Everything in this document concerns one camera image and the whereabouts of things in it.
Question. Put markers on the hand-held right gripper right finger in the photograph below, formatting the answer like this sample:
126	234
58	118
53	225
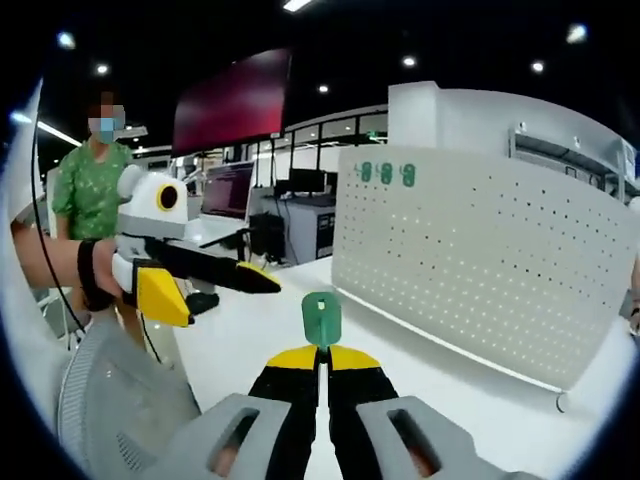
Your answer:
365	400

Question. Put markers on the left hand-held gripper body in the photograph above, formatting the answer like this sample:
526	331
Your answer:
150	210

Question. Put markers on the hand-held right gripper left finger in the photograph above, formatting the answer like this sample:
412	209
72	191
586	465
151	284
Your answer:
285	400

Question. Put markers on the green hook assembly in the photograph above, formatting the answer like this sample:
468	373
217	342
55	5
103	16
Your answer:
386	173
409	176
366	172
322	317

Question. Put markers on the white pegboard mounting plate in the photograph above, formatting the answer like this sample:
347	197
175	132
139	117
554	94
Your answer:
475	270

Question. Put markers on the person's left hand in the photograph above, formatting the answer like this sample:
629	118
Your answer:
106	270

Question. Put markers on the black curved object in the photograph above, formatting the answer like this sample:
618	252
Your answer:
202	302

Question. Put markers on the purple-screen monitor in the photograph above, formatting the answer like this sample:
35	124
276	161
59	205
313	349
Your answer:
227	192

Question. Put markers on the grey equipment cabinet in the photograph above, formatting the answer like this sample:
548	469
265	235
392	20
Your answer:
305	225

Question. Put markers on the white mesh chair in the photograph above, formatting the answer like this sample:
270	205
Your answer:
130	400

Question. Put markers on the large red screen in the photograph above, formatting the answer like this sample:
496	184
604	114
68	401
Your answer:
230	105

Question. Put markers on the grey metal shelf rack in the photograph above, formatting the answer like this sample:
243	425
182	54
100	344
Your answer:
565	145

